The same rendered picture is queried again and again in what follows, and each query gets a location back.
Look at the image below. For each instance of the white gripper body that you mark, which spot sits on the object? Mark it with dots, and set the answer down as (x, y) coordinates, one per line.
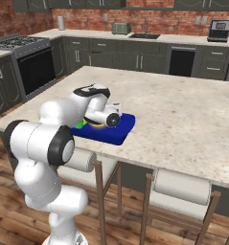
(116, 111)

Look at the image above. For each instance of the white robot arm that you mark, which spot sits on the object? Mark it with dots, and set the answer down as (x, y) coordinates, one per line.
(39, 146)

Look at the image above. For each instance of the blue tray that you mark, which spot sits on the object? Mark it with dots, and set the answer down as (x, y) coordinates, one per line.
(119, 130)

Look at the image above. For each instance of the yellow round fruit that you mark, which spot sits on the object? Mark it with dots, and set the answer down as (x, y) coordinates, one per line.
(96, 125)

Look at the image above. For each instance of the green vegetable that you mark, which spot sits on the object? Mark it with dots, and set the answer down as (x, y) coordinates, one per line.
(80, 124)

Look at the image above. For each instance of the dark grey base cupboard run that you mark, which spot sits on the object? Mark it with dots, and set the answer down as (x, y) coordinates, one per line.
(119, 59)

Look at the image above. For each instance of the white cushioned wooden bar stool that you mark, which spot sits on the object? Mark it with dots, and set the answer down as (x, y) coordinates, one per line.
(87, 166)
(179, 188)

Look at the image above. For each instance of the dark sink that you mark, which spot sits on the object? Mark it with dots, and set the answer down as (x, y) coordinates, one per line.
(144, 36)

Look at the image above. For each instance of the black dishwasher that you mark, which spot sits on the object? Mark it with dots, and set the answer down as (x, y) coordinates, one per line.
(181, 62)

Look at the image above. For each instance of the grey green toaster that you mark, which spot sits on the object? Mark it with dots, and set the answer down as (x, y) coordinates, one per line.
(121, 28)

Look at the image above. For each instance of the grey tap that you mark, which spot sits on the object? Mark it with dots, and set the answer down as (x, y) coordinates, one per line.
(146, 28)

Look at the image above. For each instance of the black stove with oven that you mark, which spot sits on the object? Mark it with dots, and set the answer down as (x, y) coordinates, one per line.
(34, 68)

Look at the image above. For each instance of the grey cylinder canister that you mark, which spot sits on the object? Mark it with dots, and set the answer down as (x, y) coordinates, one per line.
(61, 23)

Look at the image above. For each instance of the dark grey base cupboards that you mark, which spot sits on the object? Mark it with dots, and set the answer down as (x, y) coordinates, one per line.
(2, 84)

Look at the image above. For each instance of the black coffee machine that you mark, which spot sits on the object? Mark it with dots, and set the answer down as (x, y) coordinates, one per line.
(219, 31)

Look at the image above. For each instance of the grey wall socket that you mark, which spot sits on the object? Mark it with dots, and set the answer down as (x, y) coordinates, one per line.
(205, 20)
(105, 17)
(197, 20)
(68, 16)

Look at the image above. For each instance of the dark grey wall cupboards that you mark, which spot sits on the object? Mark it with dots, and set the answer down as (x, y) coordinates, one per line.
(205, 4)
(68, 4)

